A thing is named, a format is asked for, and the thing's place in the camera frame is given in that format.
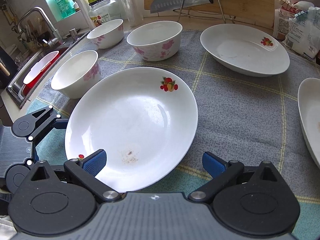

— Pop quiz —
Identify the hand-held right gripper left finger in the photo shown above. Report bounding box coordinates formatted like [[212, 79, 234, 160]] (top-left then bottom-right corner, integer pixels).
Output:
[[30, 149, 123, 204]]

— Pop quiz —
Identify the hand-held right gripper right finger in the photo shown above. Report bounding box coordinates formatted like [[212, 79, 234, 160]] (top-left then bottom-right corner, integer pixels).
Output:
[[187, 151, 285, 203]]

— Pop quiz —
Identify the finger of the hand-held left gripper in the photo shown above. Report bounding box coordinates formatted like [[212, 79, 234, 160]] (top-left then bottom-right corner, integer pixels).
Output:
[[26, 105, 70, 142]]

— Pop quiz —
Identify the white bowl with pink flowers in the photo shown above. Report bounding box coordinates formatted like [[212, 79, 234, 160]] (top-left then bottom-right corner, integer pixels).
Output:
[[51, 50, 101, 99], [126, 21, 183, 62], [87, 19, 125, 50]]

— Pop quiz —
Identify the white plate with fruit print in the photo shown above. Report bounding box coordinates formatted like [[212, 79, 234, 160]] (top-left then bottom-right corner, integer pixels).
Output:
[[64, 67, 199, 193], [200, 24, 290, 77], [297, 77, 320, 170]]

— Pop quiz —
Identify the red basin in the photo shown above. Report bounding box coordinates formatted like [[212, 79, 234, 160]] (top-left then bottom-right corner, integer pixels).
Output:
[[22, 51, 60, 88]]

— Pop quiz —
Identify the stainless steel sink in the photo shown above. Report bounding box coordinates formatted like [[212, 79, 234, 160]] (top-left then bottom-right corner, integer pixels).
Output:
[[6, 30, 90, 109]]

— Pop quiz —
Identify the grey plaid table cloth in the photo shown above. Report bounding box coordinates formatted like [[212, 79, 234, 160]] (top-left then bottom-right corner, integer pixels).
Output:
[[25, 29, 320, 233]]

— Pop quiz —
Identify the steel faucet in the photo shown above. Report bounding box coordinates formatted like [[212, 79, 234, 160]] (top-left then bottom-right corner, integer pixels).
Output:
[[16, 7, 63, 48]]

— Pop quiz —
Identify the kitchen utensil holder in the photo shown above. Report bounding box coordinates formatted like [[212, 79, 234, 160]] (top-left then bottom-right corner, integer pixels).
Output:
[[24, 19, 52, 53]]

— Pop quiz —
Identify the glass jar with dark lid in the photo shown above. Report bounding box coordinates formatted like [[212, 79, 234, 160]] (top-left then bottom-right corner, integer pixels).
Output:
[[88, 0, 123, 28]]

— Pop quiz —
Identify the stack of clear plastic cups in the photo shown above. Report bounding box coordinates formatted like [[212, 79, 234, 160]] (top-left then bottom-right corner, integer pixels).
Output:
[[114, 0, 144, 27]]

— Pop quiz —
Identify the clear bag of white powder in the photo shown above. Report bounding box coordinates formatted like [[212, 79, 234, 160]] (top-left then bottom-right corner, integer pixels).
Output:
[[285, 6, 320, 60]]

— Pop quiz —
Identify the white and orange bag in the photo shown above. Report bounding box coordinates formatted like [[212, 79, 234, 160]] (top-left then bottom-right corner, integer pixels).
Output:
[[274, 1, 315, 40]]

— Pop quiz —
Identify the bamboo cutting board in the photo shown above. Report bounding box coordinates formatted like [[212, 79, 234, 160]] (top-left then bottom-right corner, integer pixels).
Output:
[[144, 0, 275, 29]]

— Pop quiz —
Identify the green binder clip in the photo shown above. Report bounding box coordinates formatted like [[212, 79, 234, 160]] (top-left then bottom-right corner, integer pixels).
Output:
[[294, 11, 310, 22]]

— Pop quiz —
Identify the gold binder clip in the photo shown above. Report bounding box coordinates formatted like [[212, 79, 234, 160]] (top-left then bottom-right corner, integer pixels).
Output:
[[279, 0, 300, 13]]

